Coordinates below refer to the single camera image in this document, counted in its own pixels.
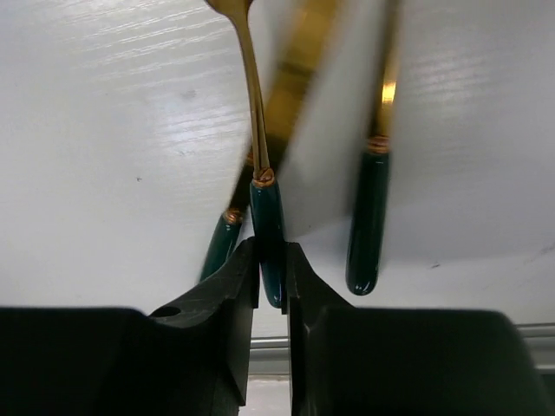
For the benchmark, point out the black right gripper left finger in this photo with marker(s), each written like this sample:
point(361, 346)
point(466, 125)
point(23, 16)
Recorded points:
point(189, 357)

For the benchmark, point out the gold spoon green handle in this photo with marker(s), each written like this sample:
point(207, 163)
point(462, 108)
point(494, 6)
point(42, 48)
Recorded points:
point(265, 198)

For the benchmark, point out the gold knife green handle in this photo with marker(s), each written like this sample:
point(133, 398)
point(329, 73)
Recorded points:
point(295, 70)

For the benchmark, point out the gold fork green handle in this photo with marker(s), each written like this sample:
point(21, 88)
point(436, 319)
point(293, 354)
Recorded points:
point(368, 220)

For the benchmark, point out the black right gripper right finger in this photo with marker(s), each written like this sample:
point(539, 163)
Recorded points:
point(346, 360)

